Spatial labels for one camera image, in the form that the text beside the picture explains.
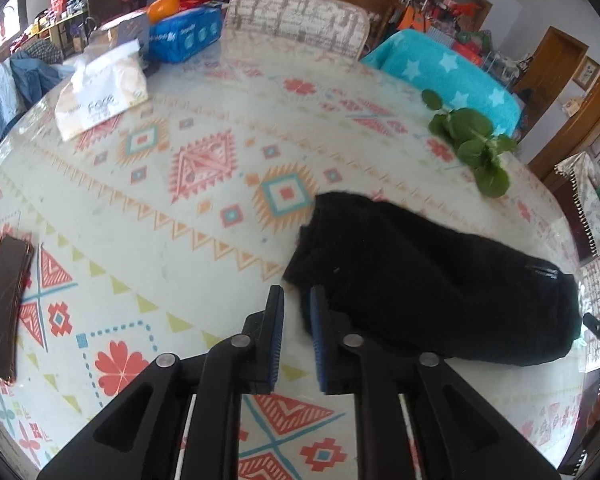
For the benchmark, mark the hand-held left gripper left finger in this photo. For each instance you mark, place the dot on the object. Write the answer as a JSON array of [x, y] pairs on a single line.
[[275, 340]]

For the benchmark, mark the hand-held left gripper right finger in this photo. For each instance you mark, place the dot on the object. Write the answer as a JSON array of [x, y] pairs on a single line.
[[316, 340]]

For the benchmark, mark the black pants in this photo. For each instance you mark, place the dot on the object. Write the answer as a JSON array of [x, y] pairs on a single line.
[[430, 280]]

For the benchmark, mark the fringed side table cloth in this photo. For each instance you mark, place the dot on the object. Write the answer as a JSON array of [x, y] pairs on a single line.
[[592, 200]]

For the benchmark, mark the wooden door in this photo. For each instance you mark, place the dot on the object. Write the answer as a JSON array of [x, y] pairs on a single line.
[[550, 62], [575, 130]]

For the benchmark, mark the green leafy vegetable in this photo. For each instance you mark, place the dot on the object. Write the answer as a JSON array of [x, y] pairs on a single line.
[[472, 135]]

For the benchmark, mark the dark brown flat case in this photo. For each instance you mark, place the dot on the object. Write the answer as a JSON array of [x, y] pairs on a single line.
[[5, 305]]

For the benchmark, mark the white tissue pack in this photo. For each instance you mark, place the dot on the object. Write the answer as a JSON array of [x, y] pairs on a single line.
[[105, 95]]

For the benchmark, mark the blue tissue pack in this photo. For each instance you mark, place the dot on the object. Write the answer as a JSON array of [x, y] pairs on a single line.
[[185, 35]]

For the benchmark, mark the grey cardboard box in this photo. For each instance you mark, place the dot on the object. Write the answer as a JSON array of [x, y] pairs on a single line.
[[125, 30]]

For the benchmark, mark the orange plastic bag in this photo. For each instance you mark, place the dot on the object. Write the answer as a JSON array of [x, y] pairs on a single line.
[[162, 9]]

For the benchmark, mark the blue denim jacket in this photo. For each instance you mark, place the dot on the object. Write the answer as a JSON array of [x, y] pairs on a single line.
[[30, 80]]

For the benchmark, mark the framed wall picture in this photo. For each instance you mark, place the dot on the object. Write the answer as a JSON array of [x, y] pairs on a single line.
[[586, 72]]

